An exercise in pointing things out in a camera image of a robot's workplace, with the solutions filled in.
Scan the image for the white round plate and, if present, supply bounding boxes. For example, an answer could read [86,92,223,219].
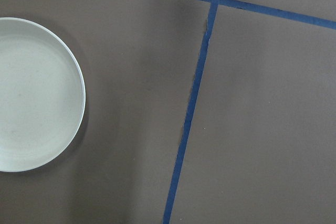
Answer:
[1,17,86,172]

